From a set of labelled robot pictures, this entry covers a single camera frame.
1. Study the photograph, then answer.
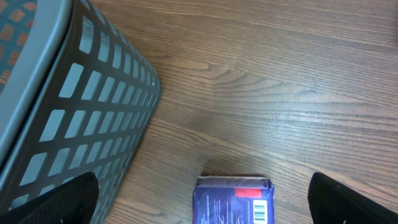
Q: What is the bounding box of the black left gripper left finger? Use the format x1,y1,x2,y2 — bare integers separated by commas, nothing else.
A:
1,172,99,224

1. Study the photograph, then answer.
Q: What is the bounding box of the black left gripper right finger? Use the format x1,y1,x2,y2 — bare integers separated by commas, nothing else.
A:
307,172,397,224

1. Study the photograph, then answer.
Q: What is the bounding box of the grey plastic shopping basket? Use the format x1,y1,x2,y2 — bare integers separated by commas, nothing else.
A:
1,0,161,223

